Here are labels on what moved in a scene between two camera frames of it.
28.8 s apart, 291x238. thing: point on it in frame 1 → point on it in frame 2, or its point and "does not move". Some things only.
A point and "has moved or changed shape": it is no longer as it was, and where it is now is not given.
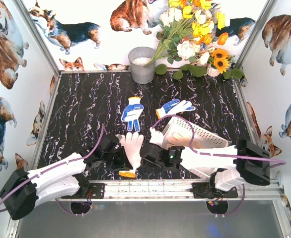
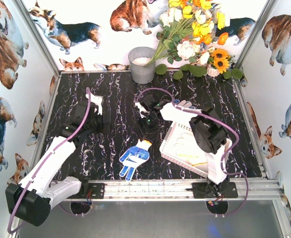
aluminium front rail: x=176 y=190 does not move
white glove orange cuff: x=132 y=143 has moved or changed shape
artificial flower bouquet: x=189 y=29 does not move
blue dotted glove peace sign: x=132 y=112 → x=133 y=156
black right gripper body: x=145 y=153 → x=146 y=123
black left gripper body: x=122 y=157 → x=106 y=116
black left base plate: x=96 y=191 does not move
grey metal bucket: x=139 y=57 does not move
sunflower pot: x=220 y=62 does not move
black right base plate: x=203 y=190 does not move
